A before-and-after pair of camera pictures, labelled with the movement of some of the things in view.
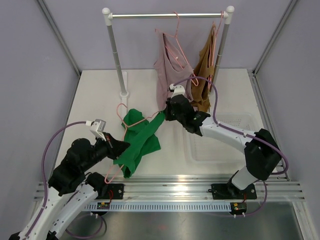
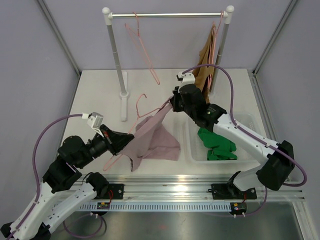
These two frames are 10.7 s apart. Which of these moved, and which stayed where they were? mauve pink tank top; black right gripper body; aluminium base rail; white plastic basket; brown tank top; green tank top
Moved: black right gripper body; green tank top; mauve pink tank top
Stayed: aluminium base rail; white plastic basket; brown tank top
